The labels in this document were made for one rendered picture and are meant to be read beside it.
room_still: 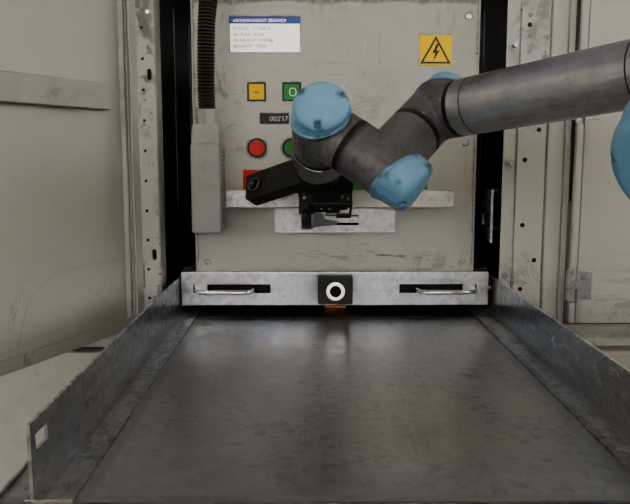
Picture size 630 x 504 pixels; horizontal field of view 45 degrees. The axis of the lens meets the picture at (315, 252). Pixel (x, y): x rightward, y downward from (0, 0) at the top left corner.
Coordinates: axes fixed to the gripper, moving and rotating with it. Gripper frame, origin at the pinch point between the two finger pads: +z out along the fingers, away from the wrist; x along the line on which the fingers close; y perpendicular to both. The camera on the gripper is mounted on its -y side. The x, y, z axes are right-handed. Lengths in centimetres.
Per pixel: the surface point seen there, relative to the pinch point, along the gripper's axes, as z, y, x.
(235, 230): 6.0, -12.2, 0.9
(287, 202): -0.1, -3.0, 3.4
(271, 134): -2.4, -5.8, 15.3
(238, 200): -0.3, -11.2, 3.7
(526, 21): -15.3, 36.3, 28.8
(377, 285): 9.7, 12.7, -8.0
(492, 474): -44, 17, -46
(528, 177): -2.6, 37.6, 6.8
